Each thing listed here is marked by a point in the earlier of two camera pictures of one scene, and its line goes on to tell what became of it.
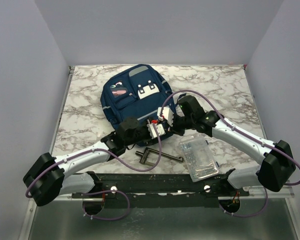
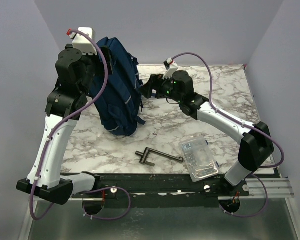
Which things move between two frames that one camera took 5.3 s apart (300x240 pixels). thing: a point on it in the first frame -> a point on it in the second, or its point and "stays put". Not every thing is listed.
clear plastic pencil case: x=201 y=162 stays put
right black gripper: x=173 y=128 -> x=155 y=82
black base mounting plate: x=161 y=190 stays put
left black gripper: x=152 y=141 -> x=100 y=65
